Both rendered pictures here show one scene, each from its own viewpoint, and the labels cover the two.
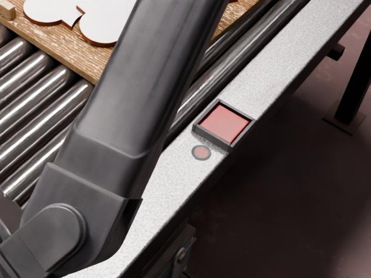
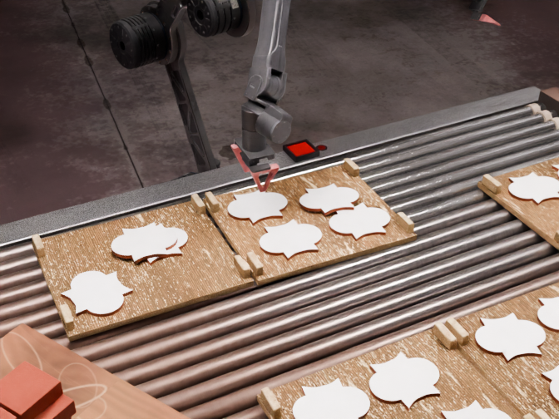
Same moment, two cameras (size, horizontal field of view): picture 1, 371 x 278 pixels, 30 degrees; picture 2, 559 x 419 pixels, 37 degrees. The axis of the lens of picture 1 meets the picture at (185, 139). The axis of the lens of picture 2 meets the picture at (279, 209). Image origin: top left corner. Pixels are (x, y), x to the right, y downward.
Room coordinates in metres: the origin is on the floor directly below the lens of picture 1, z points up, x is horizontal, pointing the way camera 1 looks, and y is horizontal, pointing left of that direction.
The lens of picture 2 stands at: (2.39, 1.07, 2.12)
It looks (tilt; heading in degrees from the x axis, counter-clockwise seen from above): 35 degrees down; 216
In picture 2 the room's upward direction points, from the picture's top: straight up
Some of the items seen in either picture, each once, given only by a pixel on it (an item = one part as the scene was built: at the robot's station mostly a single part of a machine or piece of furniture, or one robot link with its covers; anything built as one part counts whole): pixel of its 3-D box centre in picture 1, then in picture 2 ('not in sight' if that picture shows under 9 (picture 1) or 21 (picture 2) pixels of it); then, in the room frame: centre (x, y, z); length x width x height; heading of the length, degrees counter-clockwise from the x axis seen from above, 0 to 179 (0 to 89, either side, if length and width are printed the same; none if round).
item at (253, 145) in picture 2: not in sight; (254, 139); (1.06, 0.02, 1.13); 0.10 x 0.07 x 0.07; 60
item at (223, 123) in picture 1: (223, 126); (301, 150); (0.75, -0.06, 0.92); 0.06 x 0.06 x 0.01; 64
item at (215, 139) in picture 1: (224, 125); (301, 150); (0.75, -0.06, 0.92); 0.08 x 0.08 x 0.02; 64
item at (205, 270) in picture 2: not in sight; (139, 263); (1.38, -0.06, 0.93); 0.41 x 0.35 x 0.02; 152
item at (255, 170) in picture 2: not in sight; (260, 172); (1.08, 0.05, 1.06); 0.07 x 0.07 x 0.09; 60
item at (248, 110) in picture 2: not in sight; (255, 116); (1.07, 0.03, 1.19); 0.07 x 0.06 x 0.07; 77
